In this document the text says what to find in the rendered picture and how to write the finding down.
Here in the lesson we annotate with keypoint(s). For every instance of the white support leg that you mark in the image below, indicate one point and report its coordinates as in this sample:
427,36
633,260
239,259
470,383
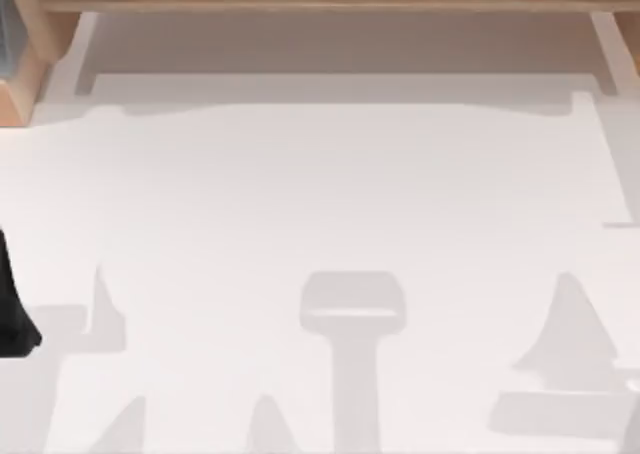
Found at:
85,69
606,59

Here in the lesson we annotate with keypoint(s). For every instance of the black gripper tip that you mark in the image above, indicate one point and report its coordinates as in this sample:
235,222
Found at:
12,319

